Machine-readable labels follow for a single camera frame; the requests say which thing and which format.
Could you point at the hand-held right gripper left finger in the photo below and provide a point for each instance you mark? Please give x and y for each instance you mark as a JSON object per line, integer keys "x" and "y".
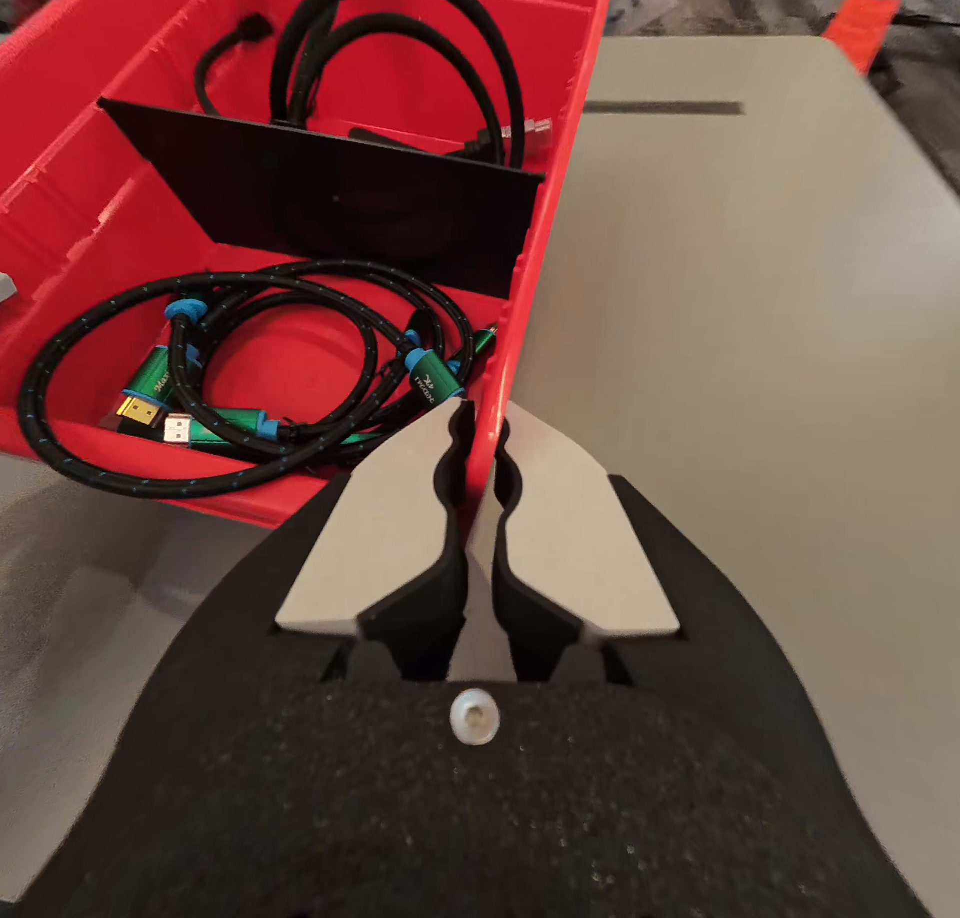
{"x": 368, "y": 558}

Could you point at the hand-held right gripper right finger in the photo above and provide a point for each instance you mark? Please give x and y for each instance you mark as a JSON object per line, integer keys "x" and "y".
{"x": 585, "y": 558}

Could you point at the red plastic bin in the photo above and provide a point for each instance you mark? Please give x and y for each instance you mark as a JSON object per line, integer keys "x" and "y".
{"x": 90, "y": 124}

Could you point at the black bin divider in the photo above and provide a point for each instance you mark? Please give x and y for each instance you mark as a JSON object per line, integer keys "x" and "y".
{"x": 345, "y": 199}

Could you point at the orange floor marker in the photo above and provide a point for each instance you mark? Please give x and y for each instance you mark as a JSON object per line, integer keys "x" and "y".
{"x": 863, "y": 26}

